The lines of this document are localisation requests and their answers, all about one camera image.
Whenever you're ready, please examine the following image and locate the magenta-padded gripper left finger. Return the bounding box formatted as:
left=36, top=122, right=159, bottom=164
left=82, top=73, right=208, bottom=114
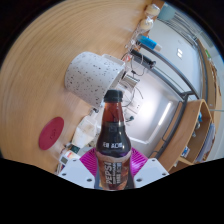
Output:
left=57, top=148, right=99, bottom=189

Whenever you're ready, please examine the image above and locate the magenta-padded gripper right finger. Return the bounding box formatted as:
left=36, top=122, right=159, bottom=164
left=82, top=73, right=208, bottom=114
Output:
left=128, top=147, right=170, bottom=189

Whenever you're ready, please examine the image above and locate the cola bottle with black cap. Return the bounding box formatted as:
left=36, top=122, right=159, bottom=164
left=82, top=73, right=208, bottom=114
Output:
left=94, top=89, right=133, bottom=191

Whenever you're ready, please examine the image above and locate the small white digital display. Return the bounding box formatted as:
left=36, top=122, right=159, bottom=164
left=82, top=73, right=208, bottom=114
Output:
left=59, top=154, right=70, bottom=166

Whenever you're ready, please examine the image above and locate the white tissue pack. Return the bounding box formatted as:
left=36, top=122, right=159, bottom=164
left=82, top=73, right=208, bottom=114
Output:
left=71, top=114, right=101, bottom=148

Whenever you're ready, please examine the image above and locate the flat round red coaster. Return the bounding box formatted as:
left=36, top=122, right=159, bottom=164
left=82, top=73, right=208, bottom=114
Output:
left=38, top=116, right=65, bottom=151

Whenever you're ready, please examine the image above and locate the white desk lamp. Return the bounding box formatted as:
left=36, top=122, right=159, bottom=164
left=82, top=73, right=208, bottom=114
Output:
left=156, top=99, right=174, bottom=128

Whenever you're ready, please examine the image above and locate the speckled white mug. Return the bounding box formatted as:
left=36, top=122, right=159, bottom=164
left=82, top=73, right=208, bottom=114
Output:
left=64, top=50, right=126, bottom=106

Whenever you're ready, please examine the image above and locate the black electric shaver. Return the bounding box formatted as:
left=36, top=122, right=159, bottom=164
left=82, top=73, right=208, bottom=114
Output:
left=129, top=49, right=157, bottom=69

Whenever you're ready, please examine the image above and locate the blue tube bottle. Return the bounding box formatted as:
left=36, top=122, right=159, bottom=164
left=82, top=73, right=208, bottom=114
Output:
left=136, top=34, right=163, bottom=53

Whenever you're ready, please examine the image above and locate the white tape roll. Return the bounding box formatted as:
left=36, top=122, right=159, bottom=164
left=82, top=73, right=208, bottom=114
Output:
left=144, top=3, right=161, bottom=18
left=139, top=18, right=154, bottom=32

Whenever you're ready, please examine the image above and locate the teal sofa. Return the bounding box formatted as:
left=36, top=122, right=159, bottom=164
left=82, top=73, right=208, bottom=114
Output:
left=158, top=3, right=178, bottom=21

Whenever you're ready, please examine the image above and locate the grey metal frame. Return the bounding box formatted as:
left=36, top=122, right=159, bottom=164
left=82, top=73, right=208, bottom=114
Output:
left=143, top=36, right=209, bottom=159

